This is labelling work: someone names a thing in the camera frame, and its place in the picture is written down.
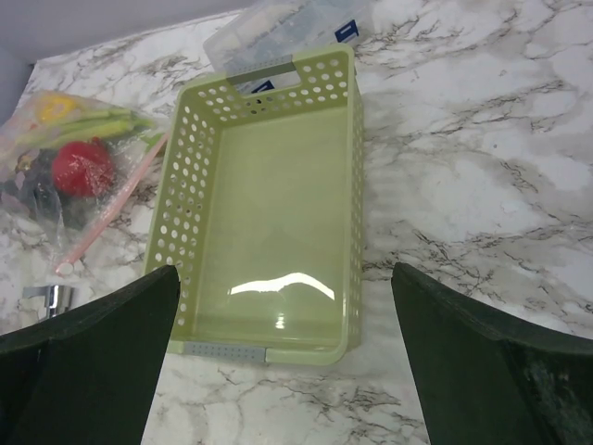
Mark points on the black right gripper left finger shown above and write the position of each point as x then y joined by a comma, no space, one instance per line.
89,376

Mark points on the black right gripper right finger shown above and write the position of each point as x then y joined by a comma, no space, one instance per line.
484,376

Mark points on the red fake apple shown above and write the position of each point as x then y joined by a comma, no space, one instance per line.
83,169

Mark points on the clear zip top bag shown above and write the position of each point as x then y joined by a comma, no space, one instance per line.
71,224

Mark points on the green fake vegetable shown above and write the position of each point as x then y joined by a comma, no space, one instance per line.
103,122

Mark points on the yellow fake pepper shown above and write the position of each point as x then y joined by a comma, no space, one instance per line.
54,107

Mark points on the chrome metal faucet piece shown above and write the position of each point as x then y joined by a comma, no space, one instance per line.
57,298

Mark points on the green perforated plastic basket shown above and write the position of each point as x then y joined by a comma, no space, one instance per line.
260,210

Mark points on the clear plastic organizer box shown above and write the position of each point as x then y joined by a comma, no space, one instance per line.
271,29

